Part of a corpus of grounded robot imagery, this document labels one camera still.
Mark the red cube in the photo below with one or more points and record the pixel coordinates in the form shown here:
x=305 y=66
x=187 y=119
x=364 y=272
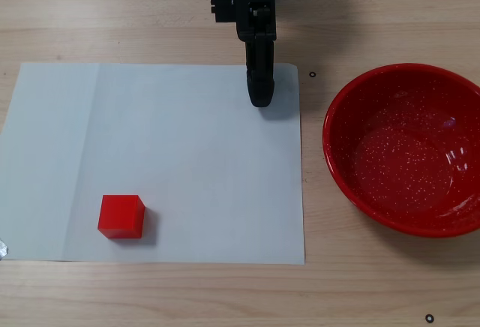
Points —
x=120 y=216

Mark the grey tape piece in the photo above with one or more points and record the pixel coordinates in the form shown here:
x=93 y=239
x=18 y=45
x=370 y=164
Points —
x=3 y=249

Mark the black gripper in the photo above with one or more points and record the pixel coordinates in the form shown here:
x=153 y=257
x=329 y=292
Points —
x=257 y=27

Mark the white paper sheet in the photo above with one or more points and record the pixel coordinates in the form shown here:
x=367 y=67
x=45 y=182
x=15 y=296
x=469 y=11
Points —
x=187 y=162

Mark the red speckled bowl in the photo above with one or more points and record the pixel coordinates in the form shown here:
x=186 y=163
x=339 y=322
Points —
x=401 y=154

